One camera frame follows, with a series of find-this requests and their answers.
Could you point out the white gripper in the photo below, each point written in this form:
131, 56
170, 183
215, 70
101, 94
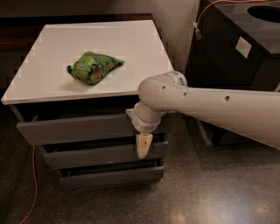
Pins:
142, 126

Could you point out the grey top drawer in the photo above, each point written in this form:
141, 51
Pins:
76, 121

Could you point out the grey drawer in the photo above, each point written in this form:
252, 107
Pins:
76, 121
103, 176
97, 152

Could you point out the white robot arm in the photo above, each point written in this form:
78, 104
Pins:
251, 114

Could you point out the grey middle drawer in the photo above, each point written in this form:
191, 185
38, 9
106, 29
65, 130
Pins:
97, 152

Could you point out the grey bottom drawer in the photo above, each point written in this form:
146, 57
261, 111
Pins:
103, 176

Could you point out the white-topped grey drawer cabinet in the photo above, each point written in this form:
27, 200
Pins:
21, 104

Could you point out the green snack bag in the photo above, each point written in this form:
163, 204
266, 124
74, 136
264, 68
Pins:
92, 67

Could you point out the black bin cabinet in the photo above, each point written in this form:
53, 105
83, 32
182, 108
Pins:
213, 60

